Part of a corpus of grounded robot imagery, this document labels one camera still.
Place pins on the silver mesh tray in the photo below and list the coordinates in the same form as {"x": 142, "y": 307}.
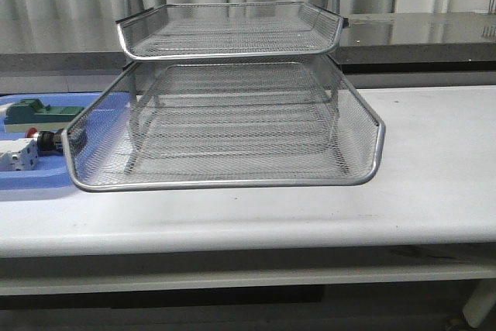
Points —
{"x": 115, "y": 164}
{"x": 223, "y": 30}
{"x": 229, "y": 131}

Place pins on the red emergency stop push button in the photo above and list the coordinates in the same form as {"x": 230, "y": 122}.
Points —
{"x": 51, "y": 142}

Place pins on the blue plastic tray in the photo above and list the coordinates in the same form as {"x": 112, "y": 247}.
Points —
{"x": 51, "y": 170}

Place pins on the grey stone counter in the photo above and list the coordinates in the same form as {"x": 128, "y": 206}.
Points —
{"x": 403, "y": 42}

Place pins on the green and beige electrical module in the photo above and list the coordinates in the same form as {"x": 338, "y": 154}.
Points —
{"x": 31, "y": 112}

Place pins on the white circuit breaker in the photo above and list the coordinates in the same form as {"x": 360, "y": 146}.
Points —
{"x": 19, "y": 155}

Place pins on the silver metal rack frame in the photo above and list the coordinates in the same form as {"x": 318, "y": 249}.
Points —
{"x": 331, "y": 5}

